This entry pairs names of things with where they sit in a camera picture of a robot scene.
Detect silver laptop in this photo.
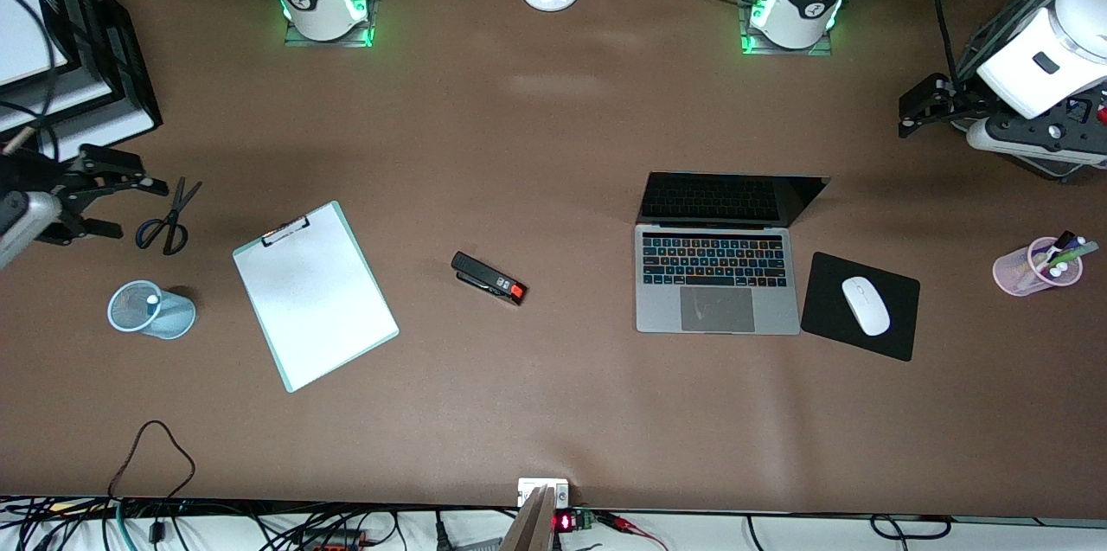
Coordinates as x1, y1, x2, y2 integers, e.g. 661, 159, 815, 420
635, 171, 832, 336

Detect black stacked document tray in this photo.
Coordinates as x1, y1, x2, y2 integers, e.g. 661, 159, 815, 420
0, 0, 163, 167

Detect metal mesh desk organizer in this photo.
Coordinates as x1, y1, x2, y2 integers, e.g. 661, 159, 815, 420
951, 0, 1107, 185

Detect light blue mesh cup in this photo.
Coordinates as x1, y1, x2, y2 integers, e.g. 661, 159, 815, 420
106, 279, 197, 341

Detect pink mesh pen cup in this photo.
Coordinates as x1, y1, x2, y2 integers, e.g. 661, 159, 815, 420
992, 236, 1084, 298

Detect light green pen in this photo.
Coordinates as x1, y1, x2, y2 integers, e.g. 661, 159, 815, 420
1049, 240, 1100, 272

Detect white computer mouse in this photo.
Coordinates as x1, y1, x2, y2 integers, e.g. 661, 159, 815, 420
841, 276, 892, 337

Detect teal clipboard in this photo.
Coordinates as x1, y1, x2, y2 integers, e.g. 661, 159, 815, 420
232, 200, 400, 394

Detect black mouse pad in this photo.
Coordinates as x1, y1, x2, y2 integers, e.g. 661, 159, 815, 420
800, 252, 921, 362

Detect black stapler with red tip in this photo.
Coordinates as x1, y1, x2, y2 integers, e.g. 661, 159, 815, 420
450, 251, 528, 307

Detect orange terminal strip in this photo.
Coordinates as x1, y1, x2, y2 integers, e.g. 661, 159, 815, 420
298, 528, 368, 551

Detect small white box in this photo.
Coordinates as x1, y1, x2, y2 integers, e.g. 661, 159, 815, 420
517, 478, 571, 509

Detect red clip leads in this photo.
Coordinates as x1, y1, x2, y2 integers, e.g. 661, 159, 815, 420
595, 511, 669, 551

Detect black handled scissors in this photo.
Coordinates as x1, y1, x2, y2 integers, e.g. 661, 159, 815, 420
134, 177, 203, 257

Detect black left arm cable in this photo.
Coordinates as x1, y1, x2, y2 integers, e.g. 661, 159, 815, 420
934, 0, 963, 89

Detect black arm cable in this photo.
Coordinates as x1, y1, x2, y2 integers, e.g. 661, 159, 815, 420
934, 0, 963, 89
0, 0, 61, 158

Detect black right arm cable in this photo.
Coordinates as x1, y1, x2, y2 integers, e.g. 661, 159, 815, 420
0, 0, 61, 158

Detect black looping cable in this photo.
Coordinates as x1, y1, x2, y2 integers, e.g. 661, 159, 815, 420
107, 420, 196, 502

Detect white board with green frame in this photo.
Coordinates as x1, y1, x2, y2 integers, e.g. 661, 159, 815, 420
234, 205, 397, 390

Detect black cable tangle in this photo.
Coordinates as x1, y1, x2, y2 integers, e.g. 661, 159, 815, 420
0, 495, 520, 551

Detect long black cable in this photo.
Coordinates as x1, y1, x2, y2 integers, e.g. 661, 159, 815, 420
742, 514, 957, 545

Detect grey wooden post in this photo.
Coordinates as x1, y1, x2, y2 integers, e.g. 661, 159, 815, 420
499, 485, 557, 551

